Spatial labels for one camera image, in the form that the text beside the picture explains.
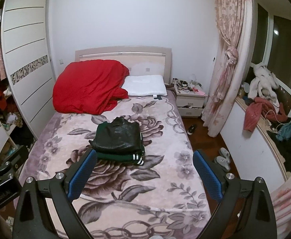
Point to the white pillow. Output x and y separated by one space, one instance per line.
145 85

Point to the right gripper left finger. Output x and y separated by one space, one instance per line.
33 220

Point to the pink floral curtain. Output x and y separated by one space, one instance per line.
234 21

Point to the white sliding wardrobe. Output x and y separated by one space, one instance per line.
27 62

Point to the red quilt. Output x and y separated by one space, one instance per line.
90 87

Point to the beige bed headboard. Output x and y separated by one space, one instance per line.
140 60

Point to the black leather jacket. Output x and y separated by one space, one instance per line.
119 137

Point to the red garment on sill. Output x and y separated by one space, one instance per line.
262 107

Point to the black shoe on floor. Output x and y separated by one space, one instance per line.
191 129

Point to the green striped jacket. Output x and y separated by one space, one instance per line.
133 158

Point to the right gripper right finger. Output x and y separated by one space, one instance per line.
250 197

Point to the white slipper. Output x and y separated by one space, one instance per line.
224 153
223 162

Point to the floral plush bed blanket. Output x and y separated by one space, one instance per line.
164 196

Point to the white plush toy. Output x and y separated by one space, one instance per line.
264 85

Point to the white bedside nightstand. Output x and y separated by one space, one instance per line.
189 100

